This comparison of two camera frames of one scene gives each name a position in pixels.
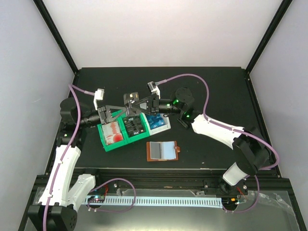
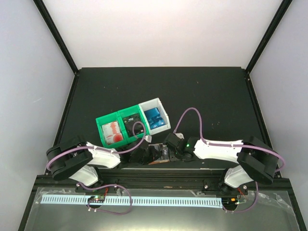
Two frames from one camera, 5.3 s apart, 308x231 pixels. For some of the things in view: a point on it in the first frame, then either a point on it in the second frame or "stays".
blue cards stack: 155,120 stays
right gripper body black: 155,102 to 177,155
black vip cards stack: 134,125 stays
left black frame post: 57,36 stays
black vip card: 127,97 to 164,152
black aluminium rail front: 174,178 stays
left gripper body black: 103,117 to 145,158
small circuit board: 96,199 stays
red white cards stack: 112,133 stays
